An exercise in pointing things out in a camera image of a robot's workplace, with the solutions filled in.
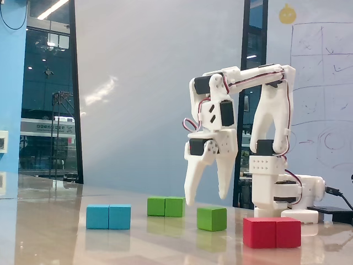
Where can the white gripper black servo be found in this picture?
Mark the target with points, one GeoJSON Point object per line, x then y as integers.
{"type": "Point", "coordinates": [228, 143]}

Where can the small green cube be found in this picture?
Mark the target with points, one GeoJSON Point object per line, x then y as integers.
{"type": "Point", "coordinates": [211, 219]}

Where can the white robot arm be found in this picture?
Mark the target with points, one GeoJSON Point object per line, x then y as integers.
{"type": "Point", "coordinates": [266, 110]}

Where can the green double block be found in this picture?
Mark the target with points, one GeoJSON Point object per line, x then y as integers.
{"type": "Point", "coordinates": [165, 207]}

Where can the red double block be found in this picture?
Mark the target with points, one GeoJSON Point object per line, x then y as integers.
{"type": "Point", "coordinates": [271, 233]}

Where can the blue double block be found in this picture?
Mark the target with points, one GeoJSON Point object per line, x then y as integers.
{"type": "Point", "coordinates": [109, 218]}

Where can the black power adapter box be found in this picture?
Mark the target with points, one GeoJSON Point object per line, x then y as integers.
{"type": "Point", "coordinates": [342, 216]}

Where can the white board with pen sketches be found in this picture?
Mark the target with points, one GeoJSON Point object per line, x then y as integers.
{"type": "Point", "coordinates": [317, 55]}

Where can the metal scaffold tower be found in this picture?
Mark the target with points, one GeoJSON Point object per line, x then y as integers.
{"type": "Point", "coordinates": [62, 95]}

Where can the white storefront sign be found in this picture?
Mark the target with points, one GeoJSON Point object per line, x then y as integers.
{"type": "Point", "coordinates": [47, 127]}

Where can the yellow round sticker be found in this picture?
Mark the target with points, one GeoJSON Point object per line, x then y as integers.
{"type": "Point", "coordinates": [287, 15]}

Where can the ceiling light strip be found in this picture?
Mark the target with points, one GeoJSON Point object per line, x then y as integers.
{"type": "Point", "coordinates": [52, 9]}

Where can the black window frame post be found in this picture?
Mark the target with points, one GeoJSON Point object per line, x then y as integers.
{"type": "Point", "coordinates": [75, 82]}
{"type": "Point", "coordinates": [244, 41]}

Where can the white wall socket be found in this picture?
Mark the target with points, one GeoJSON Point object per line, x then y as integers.
{"type": "Point", "coordinates": [3, 141]}

